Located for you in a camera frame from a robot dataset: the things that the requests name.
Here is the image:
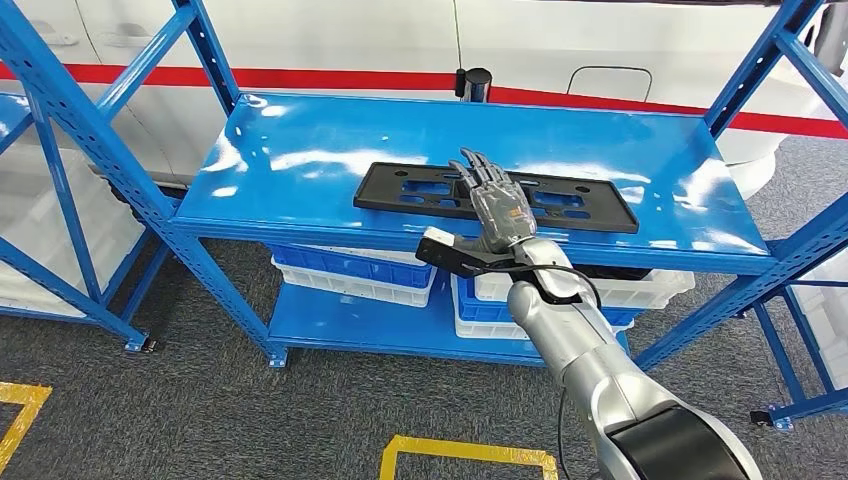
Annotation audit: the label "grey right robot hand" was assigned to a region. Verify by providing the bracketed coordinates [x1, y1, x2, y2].
[449, 147, 539, 258]

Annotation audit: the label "black plastic panel part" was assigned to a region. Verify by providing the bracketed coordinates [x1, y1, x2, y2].
[352, 162, 641, 234]

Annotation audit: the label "blue metal shelf rack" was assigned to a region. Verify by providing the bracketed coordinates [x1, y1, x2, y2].
[748, 278, 848, 433]
[0, 92, 157, 352]
[0, 0, 848, 372]

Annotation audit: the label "black parts in bin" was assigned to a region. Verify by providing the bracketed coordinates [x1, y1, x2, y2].
[572, 263, 654, 282]

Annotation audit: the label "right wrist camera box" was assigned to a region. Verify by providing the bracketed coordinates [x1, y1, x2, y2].
[415, 226, 525, 280]

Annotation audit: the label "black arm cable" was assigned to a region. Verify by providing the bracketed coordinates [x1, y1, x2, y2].
[486, 263, 604, 313]

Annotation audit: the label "black chrome barrier post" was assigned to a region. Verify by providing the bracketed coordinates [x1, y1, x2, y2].
[454, 67, 494, 104]

